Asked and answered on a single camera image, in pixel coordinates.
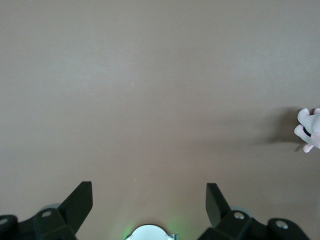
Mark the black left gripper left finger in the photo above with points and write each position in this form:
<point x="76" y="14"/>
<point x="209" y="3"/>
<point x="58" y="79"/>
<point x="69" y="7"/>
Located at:
<point x="75" y="207"/>

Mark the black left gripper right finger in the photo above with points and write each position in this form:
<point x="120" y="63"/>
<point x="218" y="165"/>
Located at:
<point x="217" y="207"/>

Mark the brown table cover mat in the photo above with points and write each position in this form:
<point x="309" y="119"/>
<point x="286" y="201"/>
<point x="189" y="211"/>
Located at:
<point x="125" y="75"/>

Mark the white pink plush dog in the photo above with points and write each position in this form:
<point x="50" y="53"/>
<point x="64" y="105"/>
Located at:
<point x="310" y="125"/>

